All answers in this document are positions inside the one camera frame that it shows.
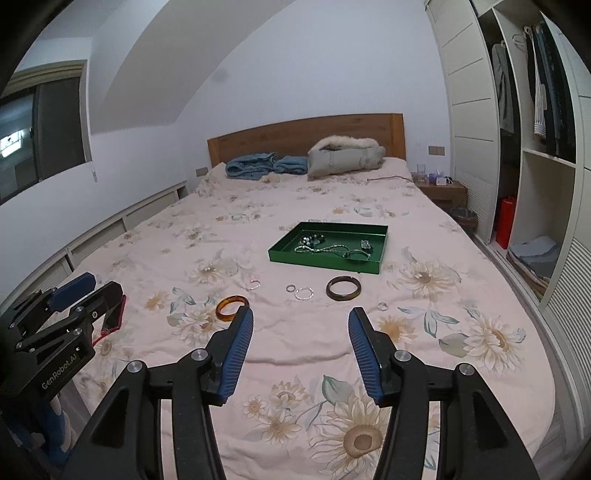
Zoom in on blue blanket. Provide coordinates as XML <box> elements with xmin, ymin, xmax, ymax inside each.
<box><xmin>225</xmin><ymin>152</ymin><xmax>309</xmax><ymax>179</ymax></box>

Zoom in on red-edged black case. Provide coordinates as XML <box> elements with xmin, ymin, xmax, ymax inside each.
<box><xmin>91</xmin><ymin>294</ymin><xmax>128</xmax><ymax>348</ymax></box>

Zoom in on dark hanging garments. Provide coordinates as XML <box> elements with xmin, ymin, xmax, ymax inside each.
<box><xmin>538</xmin><ymin>21</ymin><xmax>580</xmax><ymax>163</ymax></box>

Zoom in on pale bead necklace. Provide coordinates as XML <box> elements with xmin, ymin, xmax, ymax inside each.
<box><xmin>294</xmin><ymin>244</ymin><xmax>352</xmax><ymax>259</ymax></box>

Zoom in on stack of folded clothes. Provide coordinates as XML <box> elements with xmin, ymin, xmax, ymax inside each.
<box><xmin>506</xmin><ymin>236</ymin><xmax>557</xmax><ymax>296</ymax></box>

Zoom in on white wardrobe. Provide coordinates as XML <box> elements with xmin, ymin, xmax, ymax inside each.
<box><xmin>424</xmin><ymin>0</ymin><xmax>591</xmax><ymax>326</ymax></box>

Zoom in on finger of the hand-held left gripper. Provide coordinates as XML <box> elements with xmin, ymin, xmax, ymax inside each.
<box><xmin>8</xmin><ymin>272</ymin><xmax>98</xmax><ymax>334</ymax></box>
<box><xmin>15</xmin><ymin>281</ymin><xmax>126</xmax><ymax>354</ymax></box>

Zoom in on wooden headboard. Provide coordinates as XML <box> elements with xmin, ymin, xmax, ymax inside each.
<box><xmin>207</xmin><ymin>113</ymin><xmax>407</xmax><ymax>169</ymax></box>

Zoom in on pink floral bed sheet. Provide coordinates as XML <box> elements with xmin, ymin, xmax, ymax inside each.
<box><xmin>60</xmin><ymin>157</ymin><xmax>557</xmax><ymax>480</ymax></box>

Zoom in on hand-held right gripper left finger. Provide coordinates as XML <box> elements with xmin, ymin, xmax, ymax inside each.
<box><xmin>69</xmin><ymin>305</ymin><xmax>256</xmax><ymax>480</ymax></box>

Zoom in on white hanging garment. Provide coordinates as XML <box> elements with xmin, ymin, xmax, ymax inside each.
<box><xmin>524</xmin><ymin>25</ymin><xmax>548</xmax><ymax>139</ymax></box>

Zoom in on red cylinder in wardrobe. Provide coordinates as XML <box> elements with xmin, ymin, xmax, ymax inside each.
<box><xmin>494</xmin><ymin>195</ymin><xmax>517</xmax><ymax>250</ymax></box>

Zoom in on grey fur-hooded jacket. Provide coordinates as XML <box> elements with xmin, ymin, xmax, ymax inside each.
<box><xmin>307</xmin><ymin>136</ymin><xmax>386</xmax><ymax>181</ymax></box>

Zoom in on wooden nightstand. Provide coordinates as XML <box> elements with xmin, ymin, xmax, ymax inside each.
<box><xmin>414</xmin><ymin>180</ymin><xmax>468</xmax><ymax>208</ymax></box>

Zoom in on window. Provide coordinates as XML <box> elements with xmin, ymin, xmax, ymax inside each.
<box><xmin>0</xmin><ymin>60</ymin><xmax>94</xmax><ymax>205</ymax></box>

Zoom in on blue patterned clothing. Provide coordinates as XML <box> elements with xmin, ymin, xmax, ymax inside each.
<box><xmin>9</xmin><ymin>394</ymin><xmax>74</xmax><ymax>467</ymax></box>

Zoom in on green metal tray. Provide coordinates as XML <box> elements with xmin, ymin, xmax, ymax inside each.
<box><xmin>268</xmin><ymin>222</ymin><xmax>390</xmax><ymax>274</ymax></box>

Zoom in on amber bangle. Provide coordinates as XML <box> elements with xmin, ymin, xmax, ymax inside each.
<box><xmin>216</xmin><ymin>296</ymin><xmax>251</xmax><ymax>324</ymax></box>

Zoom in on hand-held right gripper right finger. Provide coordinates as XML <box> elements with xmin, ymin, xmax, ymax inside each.
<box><xmin>348</xmin><ymin>306</ymin><xmax>542</xmax><ymax>480</ymax></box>

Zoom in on dark wastebasket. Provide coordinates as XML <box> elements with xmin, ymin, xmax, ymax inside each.
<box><xmin>450</xmin><ymin>207</ymin><xmax>479</xmax><ymax>234</ymax></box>

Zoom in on dark brown bangle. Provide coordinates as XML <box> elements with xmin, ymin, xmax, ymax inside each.
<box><xmin>325</xmin><ymin>275</ymin><xmax>362</xmax><ymax>302</ymax></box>

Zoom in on grey hanging garment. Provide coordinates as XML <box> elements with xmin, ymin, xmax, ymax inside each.
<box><xmin>491</xmin><ymin>41</ymin><xmax>516</xmax><ymax>136</ymax></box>

